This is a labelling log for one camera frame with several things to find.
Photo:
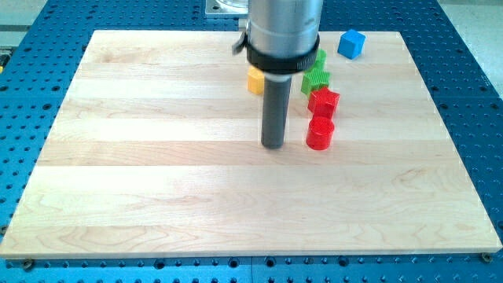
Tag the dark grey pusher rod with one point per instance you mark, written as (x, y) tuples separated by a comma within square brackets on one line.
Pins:
[(275, 110)]

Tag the black collar ring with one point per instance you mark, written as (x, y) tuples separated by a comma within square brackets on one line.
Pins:
[(278, 53)]

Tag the red cylinder block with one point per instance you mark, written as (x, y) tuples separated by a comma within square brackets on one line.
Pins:
[(320, 131)]

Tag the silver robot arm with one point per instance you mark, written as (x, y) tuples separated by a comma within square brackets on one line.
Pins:
[(284, 16)]

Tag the green block behind arm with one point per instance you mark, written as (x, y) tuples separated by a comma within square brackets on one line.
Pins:
[(320, 59)]

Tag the green star block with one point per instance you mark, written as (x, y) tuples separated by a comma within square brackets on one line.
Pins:
[(314, 79)]

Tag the red star block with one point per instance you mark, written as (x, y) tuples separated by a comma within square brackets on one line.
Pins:
[(323, 102)]

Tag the yellow hexagon block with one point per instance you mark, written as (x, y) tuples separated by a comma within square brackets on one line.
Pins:
[(256, 80)]

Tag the blue cube block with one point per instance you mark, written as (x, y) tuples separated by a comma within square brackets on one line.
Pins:
[(351, 44)]

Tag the wooden board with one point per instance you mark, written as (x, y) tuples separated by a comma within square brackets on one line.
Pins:
[(156, 152)]

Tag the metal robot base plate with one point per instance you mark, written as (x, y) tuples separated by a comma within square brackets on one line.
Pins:
[(226, 8)]

